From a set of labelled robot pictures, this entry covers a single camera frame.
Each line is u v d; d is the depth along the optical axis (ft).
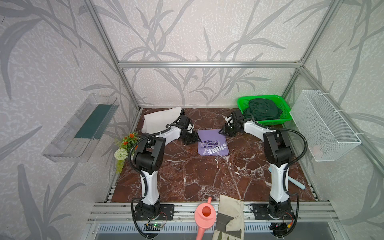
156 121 3.59
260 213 2.40
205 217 2.06
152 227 2.35
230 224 2.27
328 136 2.04
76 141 2.07
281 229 2.31
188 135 2.86
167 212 2.42
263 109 3.64
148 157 1.72
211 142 3.17
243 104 3.90
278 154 1.83
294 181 2.70
